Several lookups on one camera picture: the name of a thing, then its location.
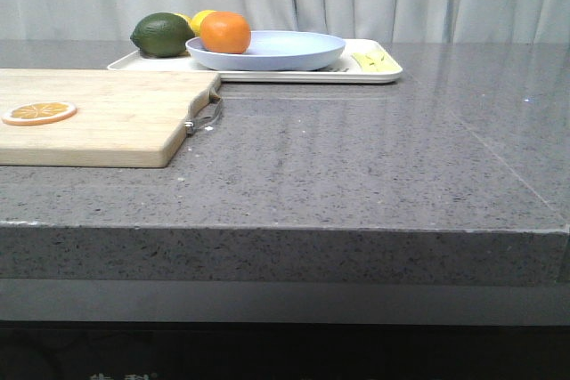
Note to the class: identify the orange slice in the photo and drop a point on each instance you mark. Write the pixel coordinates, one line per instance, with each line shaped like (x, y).
(39, 113)

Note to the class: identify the orange fruit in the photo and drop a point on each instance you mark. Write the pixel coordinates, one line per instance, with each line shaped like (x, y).
(225, 32)

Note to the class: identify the green lime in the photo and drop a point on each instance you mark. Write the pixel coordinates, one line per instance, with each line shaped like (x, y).
(162, 34)

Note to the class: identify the cream plastic tray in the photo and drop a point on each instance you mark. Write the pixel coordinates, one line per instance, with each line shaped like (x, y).
(139, 62)

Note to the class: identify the yellow lemon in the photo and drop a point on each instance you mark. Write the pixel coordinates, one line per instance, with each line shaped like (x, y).
(195, 21)

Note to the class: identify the light blue plastic plate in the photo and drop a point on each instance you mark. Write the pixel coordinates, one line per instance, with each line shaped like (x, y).
(273, 50)

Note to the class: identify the wooden cutting board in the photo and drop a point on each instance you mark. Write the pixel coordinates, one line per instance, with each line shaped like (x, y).
(124, 118)

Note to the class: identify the yellow plastic knife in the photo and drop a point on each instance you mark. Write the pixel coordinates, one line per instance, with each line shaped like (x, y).
(372, 62)

